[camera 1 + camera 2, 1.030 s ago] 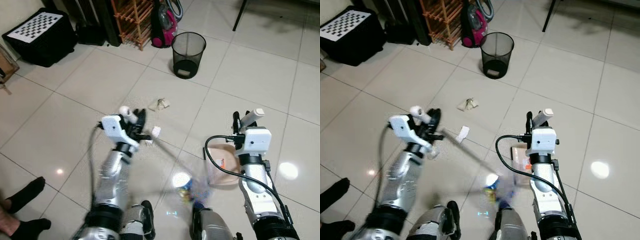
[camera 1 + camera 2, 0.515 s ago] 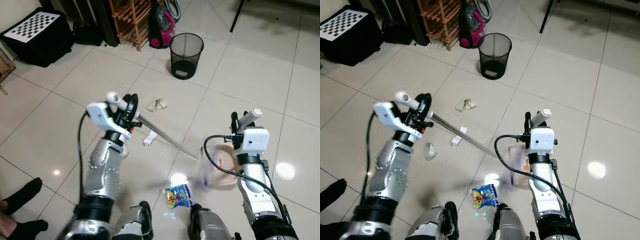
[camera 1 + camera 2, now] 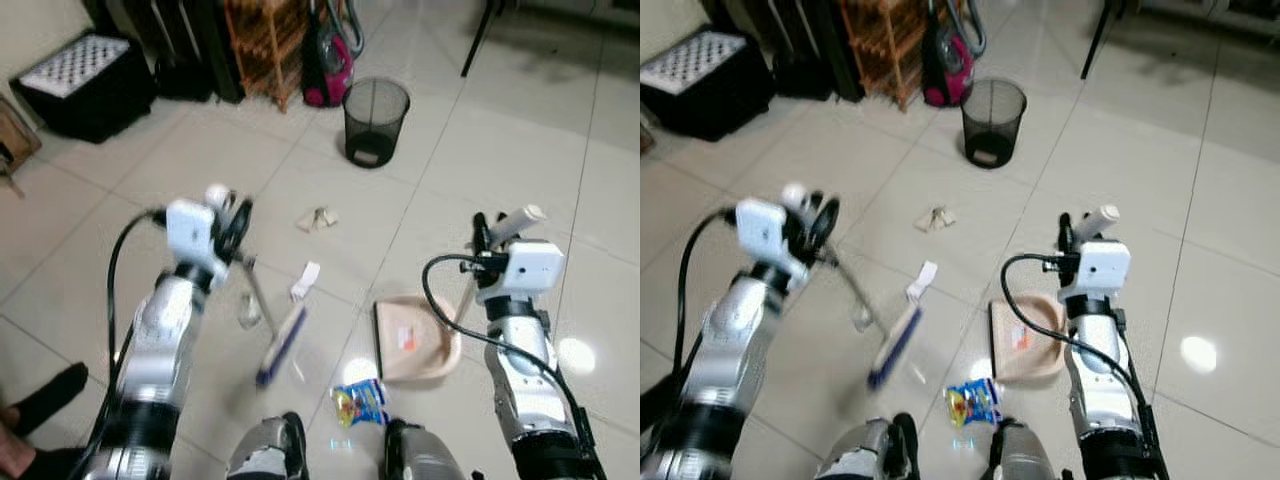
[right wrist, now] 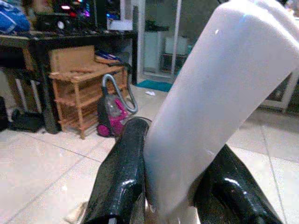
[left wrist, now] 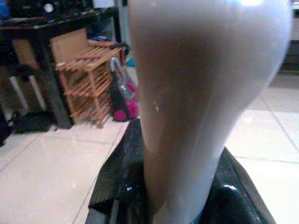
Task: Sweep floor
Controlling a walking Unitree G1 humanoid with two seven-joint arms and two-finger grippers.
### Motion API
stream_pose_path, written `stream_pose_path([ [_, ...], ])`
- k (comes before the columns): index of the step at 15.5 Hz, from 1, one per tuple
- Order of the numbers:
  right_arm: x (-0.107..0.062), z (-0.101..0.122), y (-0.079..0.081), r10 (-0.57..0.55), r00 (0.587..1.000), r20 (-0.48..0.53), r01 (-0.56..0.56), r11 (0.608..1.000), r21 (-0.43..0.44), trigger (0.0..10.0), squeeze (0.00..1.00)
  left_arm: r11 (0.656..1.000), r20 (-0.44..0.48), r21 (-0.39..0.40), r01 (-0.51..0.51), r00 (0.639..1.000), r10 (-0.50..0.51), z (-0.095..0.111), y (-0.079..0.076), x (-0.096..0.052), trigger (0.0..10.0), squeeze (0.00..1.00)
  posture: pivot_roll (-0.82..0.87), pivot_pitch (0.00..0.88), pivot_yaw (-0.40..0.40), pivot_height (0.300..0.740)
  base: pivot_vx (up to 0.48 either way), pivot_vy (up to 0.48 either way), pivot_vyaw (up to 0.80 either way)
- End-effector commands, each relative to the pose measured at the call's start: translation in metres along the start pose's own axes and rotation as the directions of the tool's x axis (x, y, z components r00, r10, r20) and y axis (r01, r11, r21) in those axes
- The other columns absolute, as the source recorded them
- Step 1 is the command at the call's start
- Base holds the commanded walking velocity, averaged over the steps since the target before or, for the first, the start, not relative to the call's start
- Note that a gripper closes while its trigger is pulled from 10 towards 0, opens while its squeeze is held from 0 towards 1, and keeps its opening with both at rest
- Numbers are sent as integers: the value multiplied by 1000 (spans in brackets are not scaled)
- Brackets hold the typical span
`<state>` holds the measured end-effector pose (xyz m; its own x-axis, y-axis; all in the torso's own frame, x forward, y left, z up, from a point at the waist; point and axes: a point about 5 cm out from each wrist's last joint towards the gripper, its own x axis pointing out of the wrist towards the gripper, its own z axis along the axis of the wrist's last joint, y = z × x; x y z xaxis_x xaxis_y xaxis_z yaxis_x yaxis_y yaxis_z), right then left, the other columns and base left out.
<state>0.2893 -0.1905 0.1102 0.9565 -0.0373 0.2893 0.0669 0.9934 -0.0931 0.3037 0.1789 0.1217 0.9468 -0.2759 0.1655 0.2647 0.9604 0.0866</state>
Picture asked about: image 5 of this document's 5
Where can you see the brown cardboard box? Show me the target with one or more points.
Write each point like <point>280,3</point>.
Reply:
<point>70,46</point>

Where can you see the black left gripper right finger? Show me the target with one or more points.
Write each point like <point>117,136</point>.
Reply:
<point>236,200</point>

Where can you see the black table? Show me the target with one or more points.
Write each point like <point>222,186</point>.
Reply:
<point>53,46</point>

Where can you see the wooden slatted rack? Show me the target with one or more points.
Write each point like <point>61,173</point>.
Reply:
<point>90,81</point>

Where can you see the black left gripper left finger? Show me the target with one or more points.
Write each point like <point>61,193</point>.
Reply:
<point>116,177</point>

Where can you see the black and pink vacuum cleaner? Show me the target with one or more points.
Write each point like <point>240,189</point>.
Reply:
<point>122,93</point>

